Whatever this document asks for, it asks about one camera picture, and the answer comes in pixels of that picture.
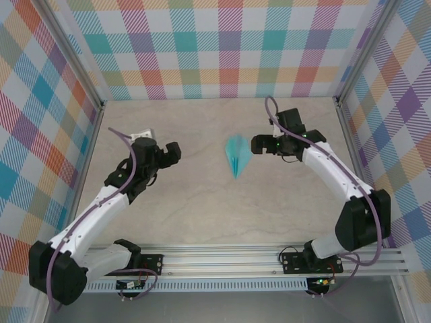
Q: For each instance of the small circuit board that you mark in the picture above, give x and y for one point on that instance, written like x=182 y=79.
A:
x=323 y=281
x=129 y=285

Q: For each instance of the aluminium frame post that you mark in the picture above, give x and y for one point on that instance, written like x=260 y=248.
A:
x=77 y=59
x=365 y=50

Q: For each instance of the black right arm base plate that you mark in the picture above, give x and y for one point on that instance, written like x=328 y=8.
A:
x=293 y=264

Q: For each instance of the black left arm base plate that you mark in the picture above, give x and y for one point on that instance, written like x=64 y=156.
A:
x=153 y=264

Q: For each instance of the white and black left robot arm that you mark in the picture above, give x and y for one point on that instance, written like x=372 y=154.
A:
x=57 y=269

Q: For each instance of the right small circuit board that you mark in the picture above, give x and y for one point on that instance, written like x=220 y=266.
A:
x=323 y=281

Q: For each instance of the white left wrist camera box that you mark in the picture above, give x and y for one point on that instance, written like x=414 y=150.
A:
x=143 y=133

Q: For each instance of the aluminium mounting rail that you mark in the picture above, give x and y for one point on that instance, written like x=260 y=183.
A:
x=222 y=260

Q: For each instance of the left small circuit board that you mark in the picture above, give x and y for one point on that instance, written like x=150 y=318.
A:
x=129 y=285

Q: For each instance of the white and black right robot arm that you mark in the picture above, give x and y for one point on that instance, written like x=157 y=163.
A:
x=363 y=222

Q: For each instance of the grey metal panel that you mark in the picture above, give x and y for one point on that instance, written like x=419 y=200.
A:
x=219 y=307

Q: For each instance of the aluminium side rail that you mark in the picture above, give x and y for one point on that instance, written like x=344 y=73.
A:
x=353 y=144
x=81 y=178

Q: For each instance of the teal paper sheet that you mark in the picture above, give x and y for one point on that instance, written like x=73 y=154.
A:
x=237 y=154

